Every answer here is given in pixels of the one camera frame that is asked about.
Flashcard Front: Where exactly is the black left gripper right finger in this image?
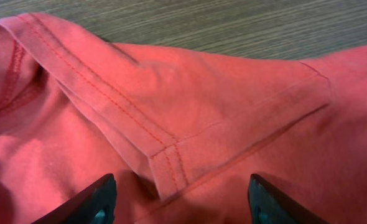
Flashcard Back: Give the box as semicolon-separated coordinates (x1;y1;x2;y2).
248;174;327;224

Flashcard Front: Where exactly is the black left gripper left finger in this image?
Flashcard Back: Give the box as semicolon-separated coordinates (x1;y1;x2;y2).
34;174;117;224

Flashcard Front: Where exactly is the red t-shirt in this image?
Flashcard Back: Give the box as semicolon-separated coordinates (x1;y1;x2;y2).
0;13;367;223

